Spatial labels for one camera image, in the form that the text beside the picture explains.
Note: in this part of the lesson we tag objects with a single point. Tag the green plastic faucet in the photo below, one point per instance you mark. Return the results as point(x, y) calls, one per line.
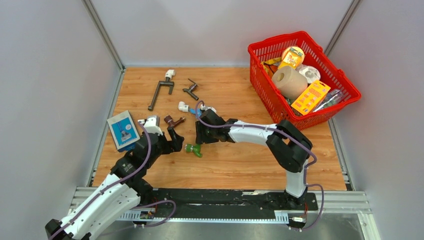
point(193, 148)

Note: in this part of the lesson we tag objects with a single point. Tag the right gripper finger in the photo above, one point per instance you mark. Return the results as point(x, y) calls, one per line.
point(199, 132)
point(207, 137)

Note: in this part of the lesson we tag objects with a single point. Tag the blue white faucet box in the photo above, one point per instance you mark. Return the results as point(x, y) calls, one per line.
point(123, 131)

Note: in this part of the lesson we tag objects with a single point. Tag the clear pack of pens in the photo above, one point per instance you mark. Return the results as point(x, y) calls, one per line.
point(332, 98)

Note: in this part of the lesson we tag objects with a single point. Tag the yellow round sponge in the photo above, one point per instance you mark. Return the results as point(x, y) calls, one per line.
point(297, 52)

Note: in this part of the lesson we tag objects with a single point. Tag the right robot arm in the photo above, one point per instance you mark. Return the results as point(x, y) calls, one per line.
point(289, 146)

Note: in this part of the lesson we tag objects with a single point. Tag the white wrapped paper roll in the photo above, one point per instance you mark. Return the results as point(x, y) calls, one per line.
point(311, 73)

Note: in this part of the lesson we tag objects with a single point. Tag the small dark grey faucet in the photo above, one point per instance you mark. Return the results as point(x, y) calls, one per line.
point(190, 90)

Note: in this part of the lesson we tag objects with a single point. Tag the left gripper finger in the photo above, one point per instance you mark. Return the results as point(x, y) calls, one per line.
point(178, 142)
point(172, 133)

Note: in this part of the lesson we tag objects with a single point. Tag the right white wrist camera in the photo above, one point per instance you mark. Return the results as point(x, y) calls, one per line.
point(204, 108)

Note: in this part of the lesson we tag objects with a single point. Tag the red plastic shopping basket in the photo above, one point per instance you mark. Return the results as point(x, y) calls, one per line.
point(276, 105)

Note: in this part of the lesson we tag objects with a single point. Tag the brown plastic faucet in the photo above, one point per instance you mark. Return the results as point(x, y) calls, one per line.
point(171, 123)

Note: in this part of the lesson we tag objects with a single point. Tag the orange blister card package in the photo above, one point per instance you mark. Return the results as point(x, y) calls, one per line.
point(310, 98)

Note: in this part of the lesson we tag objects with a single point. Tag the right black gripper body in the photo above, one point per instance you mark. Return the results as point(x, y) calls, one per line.
point(212, 130)

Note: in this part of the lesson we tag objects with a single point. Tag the orange sponge package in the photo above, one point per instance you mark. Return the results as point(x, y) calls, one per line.
point(290, 59)

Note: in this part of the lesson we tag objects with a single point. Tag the brown paper roll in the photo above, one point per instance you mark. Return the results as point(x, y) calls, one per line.
point(290, 83)

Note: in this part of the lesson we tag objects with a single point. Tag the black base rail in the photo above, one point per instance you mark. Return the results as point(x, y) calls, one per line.
point(225, 203)

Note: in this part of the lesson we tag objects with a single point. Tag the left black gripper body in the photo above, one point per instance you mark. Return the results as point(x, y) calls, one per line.
point(164, 147)

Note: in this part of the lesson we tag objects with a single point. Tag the yellow snack bag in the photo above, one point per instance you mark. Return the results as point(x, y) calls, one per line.
point(271, 66)

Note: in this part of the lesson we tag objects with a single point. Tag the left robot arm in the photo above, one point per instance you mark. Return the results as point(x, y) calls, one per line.
point(123, 189)

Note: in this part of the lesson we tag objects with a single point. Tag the blue faucet with white elbow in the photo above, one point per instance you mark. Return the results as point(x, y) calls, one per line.
point(183, 107)

